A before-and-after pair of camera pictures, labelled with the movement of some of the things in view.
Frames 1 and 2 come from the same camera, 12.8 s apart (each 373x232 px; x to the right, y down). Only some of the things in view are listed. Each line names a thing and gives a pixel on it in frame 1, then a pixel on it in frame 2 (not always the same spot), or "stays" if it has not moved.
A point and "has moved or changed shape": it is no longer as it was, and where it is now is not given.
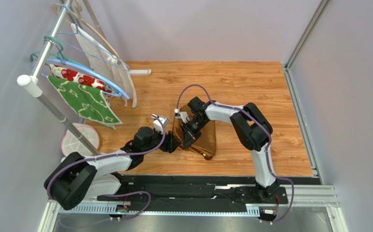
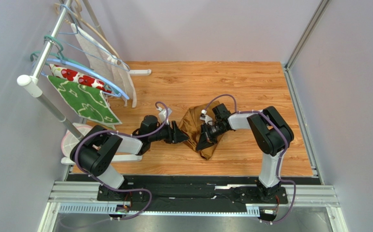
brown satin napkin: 205,144 has moved or changed shape
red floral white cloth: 65,74 stays
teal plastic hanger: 59,55 stays
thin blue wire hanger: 79,32 stays
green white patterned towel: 87,100 stays
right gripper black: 189,131 → 207,134
